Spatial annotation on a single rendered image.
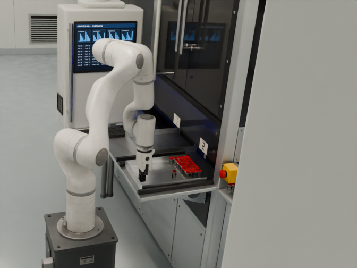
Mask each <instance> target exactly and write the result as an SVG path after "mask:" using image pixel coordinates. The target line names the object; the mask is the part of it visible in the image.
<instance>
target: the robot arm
mask: <svg viewBox="0 0 357 268"><path fill-rule="evenodd" d="M92 54H93V56H94V58H95V59H96V60H97V61H98V62H100V63H102V64H106V65H109V66H112V67H114V68H113V70H112V71H111V72H110V73H109V74H107V75H105V76H103V77H101V78H99V79H98V80H96V81H95V83H94V84H93V86H92V88H91V91H90V93H89V96H88V99H87V102H86V109H85V112H86V117H87V120H88V122H89V134H86V133H84V132H81V131H79V130H75V129H72V128H65V129H62V130H60V131H59V132H58V133H57V134H56V136H55V138H54V141H53V151H54V155H55V158H56V160H57V162H58V164H59V166H60V168H61V170H62V171H63V173H64V175H65V178H66V215H65V216H64V217H62V218H61V219H60V220H59V221H58V223H57V231H58V233H59V234H60V235H61V236H62V237H64V238H66V239H69V240H75V241H83V240H89V239H92V238H94V237H96V236H98V235H99V234H100V233H101V232H102V230H103V227H104V224H103V221H102V220H101V218H99V217H98V216H96V215H95V214H96V176H95V174H94V173H93V171H92V170H91V169H98V168H100V167H102V166H103V165H104V164H105V163H106V161H107V159H108V155H109V135H108V122H109V115H110V112H111V109H112V106H113V104H114V101H115V98H116V96H117V94H118V92H119V90H120V89H121V88H122V87H123V86H124V85H125V84H126V83H128V82H129V81H130V80H132V79H133V88H134V101H133V102H131V103H130V104H129V105H128V106H127V107H126V108H125V110H124V112H123V127H124V130H125V131H126V132H127V133H129V134H131V135H134V136H135V137H136V142H135V147H136V150H137V155H136V164H137V166H138V167H139V178H138V179H139V180H140V182H144V181H146V175H148V170H149V171H151V170H152V153H151V152H152V150H153V148H154V136H155V124H156V118H155V117H154V116H153V115H150V114H141V115H139V116H138V117H136V111H137V110H149V109H151V108H152V107H153V105H154V59H153V55H152V52H151V50H150V49H149V48H148V47H147V46H145V45H143V44H138V43H133V42H129V41H123V40H118V39H111V38H103V39H99V40H97V41H96V42H95V43H94V45H93V47H92Z"/></svg>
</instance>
